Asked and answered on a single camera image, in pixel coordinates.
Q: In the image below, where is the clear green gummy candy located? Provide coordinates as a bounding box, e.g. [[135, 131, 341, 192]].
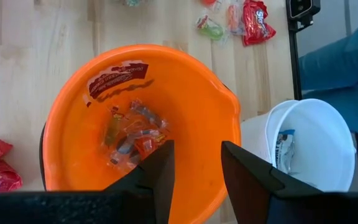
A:
[[196, 14, 229, 43], [103, 107, 127, 147]]

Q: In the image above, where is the clear blue gummy candy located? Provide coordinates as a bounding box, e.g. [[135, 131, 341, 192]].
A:
[[109, 139, 142, 170]]

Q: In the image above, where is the orange pumpkin bucket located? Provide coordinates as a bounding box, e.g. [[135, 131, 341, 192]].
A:
[[39, 43, 242, 224]]

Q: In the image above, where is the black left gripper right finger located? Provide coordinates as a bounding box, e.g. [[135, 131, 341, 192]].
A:
[[221, 141, 318, 224]]

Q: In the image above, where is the grey stereo camera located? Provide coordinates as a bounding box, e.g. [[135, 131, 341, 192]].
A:
[[286, 0, 322, 27]]

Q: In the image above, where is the white plastic bucket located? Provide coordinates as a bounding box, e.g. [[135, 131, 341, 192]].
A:
[[240, 98, 357, 193]]

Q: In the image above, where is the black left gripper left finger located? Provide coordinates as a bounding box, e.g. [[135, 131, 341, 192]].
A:
[[104, 139, 175, 224]]

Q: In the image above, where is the blue white candy bar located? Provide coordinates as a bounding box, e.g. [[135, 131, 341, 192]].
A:
[[274, 129, 297, 174]]

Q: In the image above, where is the clear dark gummy candy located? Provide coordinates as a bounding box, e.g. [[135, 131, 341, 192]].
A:
[[129, 99, 169, 130]]

